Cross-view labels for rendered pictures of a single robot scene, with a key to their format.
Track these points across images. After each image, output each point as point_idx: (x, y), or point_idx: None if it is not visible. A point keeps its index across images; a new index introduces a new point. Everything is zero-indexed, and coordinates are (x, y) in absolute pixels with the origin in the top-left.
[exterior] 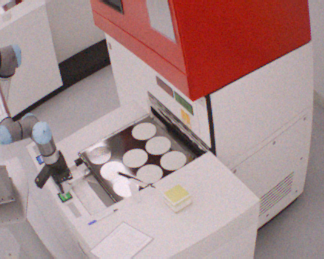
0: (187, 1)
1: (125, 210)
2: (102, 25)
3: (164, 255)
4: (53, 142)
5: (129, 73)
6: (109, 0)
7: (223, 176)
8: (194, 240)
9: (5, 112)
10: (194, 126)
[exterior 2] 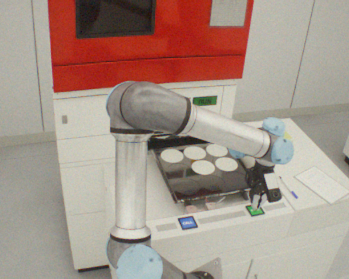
0: None
1: (280, 173)
2: (82, 79)
3: (332, 165)
4: None
5: (103, 133)
6: (117, 27)
7: (260, 125)
8: (318, 149)
9: (258, 129)
10: None
